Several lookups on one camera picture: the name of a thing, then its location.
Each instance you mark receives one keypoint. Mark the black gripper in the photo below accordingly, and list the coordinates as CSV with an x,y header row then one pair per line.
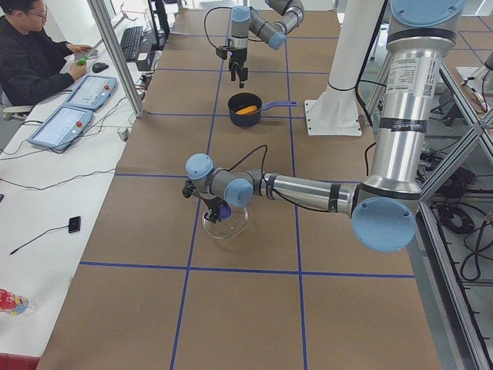
x,y
212,205
236,56

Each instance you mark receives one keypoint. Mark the yellow corn cob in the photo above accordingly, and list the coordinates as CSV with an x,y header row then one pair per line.
x,y
248,110

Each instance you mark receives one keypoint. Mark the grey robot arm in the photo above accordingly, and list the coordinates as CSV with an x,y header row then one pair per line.
x,y
382,207
245,20

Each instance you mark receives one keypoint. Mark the black keyboard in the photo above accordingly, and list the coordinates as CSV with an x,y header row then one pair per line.
x,y
130,42

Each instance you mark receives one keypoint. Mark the small black phone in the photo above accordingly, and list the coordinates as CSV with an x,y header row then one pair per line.
x,y
74,224

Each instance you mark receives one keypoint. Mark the black computer mouse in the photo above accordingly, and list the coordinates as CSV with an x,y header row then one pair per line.
x,y
99,67

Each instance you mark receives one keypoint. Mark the upper teach pendant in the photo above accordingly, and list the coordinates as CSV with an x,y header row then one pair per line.
x,y
91,92

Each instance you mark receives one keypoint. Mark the teach pendant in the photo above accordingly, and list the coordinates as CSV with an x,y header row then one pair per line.
x,y
91,92
61,128

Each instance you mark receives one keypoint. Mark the lower teach pendant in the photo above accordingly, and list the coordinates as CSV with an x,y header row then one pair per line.
x,y
61,128

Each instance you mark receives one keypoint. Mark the seated person black jacket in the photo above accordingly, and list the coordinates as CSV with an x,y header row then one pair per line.
x,y
31,62

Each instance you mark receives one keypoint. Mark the red drink bottle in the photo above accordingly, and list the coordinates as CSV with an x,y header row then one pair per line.
x,y
16,305

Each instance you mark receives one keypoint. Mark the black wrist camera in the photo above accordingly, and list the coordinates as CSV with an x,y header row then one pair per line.
x,y
222,51
189,189

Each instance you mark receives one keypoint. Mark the dark blue pot purple handle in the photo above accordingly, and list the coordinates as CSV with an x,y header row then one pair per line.
x,y
243,99

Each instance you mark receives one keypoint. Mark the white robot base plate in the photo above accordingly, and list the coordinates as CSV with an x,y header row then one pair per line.
x,y
332,118

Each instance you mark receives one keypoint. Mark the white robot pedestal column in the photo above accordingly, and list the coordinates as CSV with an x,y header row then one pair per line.
x,y
356,36

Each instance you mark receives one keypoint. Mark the aluminium frame post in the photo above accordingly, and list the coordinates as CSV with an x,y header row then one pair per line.
x,y
104,25

